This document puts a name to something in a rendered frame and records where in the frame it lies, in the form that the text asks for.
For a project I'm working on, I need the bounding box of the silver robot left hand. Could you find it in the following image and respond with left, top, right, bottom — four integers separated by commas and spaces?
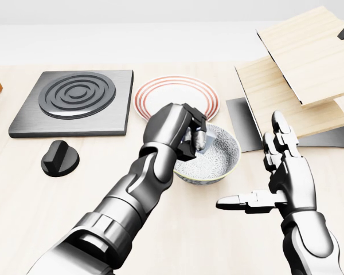
142, 102, 209, 161

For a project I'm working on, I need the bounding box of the silver robot right hand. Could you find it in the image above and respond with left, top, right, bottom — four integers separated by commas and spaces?
216, 110, 316, 221

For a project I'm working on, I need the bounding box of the patterned white bowl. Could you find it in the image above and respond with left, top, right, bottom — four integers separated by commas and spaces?
173, 123, 243, 186

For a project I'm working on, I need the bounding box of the white plate with red rings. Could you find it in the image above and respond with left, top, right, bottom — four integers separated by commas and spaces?
134, 75, 220, 121

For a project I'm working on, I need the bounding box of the dark grey flat panel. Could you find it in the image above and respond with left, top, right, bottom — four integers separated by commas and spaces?
225, 97, 344, 153

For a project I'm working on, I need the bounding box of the flat dark stove plate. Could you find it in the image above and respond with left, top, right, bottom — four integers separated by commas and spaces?
8, 69, 134, 139

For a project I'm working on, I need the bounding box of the round black stove knob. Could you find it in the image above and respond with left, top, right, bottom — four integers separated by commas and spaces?
40, 140, 81, 177

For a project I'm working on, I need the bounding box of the pale wooden slat rack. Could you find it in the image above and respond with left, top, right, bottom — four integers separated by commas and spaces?
234, 17, 344, 139

